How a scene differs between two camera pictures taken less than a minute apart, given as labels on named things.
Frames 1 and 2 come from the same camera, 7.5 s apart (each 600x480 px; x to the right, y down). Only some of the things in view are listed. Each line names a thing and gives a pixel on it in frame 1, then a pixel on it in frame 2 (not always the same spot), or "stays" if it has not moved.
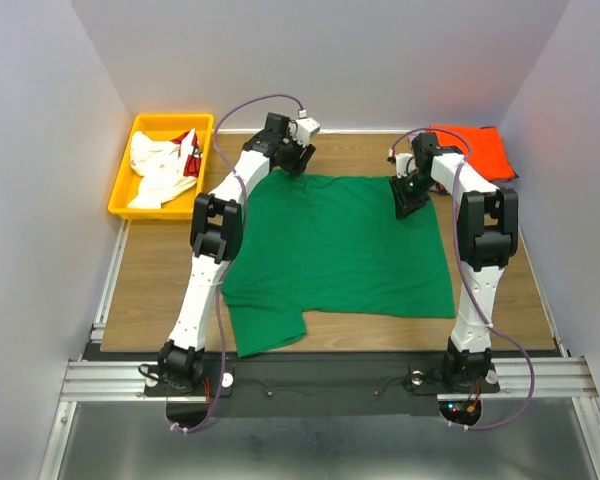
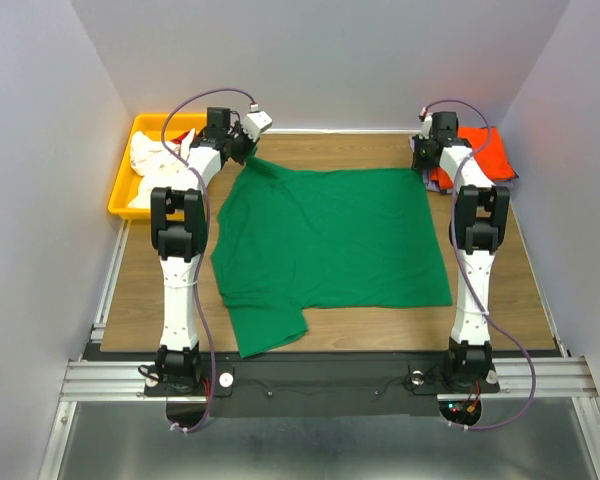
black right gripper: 405,204 -> 419,163
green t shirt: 331,245 stays
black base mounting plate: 322,384 stays
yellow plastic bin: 162,127 stays
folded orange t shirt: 482,146 stays
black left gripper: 297,166 -> 248,147
